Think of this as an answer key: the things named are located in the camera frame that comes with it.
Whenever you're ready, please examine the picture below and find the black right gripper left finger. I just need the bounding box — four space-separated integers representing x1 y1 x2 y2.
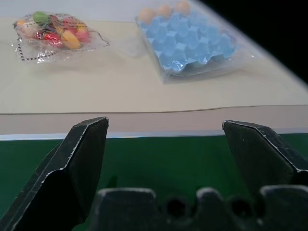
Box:
0 116 109 231

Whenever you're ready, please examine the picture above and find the cream table mat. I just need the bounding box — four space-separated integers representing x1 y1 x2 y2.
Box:
0 16 308 115

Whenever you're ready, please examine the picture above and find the blue egg tray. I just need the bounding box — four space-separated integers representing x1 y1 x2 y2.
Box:
125 12 269 85
136 11 241 73

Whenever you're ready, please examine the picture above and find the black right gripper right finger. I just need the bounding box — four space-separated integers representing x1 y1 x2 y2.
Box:
221 120 308 200

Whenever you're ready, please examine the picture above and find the brown egg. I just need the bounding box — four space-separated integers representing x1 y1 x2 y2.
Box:
175 0 191 14
139 7 155 24
156 4 173 17

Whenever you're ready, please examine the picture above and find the clear bag of colourful toys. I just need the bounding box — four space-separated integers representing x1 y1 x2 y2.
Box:
12 11 110 64

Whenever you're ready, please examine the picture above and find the green mat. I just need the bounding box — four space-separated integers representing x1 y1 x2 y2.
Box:
0 133 308 217

